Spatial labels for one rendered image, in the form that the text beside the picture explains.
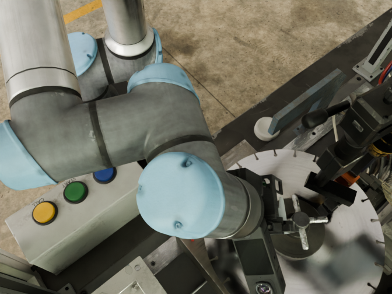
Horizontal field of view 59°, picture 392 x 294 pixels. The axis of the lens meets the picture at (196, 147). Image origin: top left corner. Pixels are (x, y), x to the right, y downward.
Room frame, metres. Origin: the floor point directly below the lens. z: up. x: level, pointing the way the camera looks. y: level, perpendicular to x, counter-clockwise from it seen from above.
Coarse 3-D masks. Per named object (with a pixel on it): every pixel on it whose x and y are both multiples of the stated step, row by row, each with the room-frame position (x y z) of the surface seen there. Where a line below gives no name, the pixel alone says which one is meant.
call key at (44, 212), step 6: (42, 204) 0.22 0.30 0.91; (48, 204) 0.22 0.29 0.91; (36, 210) 0.21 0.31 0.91; (42, 210) 0.21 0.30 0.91; (48, 210) 0.21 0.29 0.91; (54, 210) 0.21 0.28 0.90; (36, 216) 0.20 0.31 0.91; (42, 216) 0.20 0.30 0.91; (48, 216) 0.20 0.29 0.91; (42, 222) 0.19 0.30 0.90
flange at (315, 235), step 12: (288, 204) 0.22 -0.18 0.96; (300, 204) 0.22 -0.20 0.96; (288, 216) 0.19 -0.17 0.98; (312, 216) 0.20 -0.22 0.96; (312, 228) 0.18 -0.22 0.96; (324, 228) 0.18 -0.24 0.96; (276, 240) 0.15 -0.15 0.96; (288, 240) 0.15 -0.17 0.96; (300, 240) 0.15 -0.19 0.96; (312, 240) 0.15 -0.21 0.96; (288, 252) 0.13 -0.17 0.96; (300, 252) 0.13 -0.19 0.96; (312, 252) 0.13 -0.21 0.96
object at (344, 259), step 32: (256, 160) 0.32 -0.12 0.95; (288, 160) 0.32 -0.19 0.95; (288, 192) 0.25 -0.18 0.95; (352, 224) 0.19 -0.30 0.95; (224, 256) 0.12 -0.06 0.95; (320, 256) 0.13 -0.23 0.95; (352, 256) 0.13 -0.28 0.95; (384, 256) 0.13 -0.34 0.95; (288, 288) 0.08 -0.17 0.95; (320, 288) 0.08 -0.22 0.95; (352, 288) 0.08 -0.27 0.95
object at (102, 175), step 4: (112, 168) 0.31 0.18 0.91; (96, 172) 0.30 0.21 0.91; (100, 172) 0.30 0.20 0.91; (104, 172) 0.30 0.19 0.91; (108, 172) 0.30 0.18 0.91; (112, 172) 0.30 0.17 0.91; (96, 176) 0.29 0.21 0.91; (100, 176) 0.29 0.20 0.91; (104, 176) 0.29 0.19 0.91; (108, 176) 0.29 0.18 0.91; (112, 176) 0.29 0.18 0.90; (100, 180) 0.28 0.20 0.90; (104, 180) 0.28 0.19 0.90
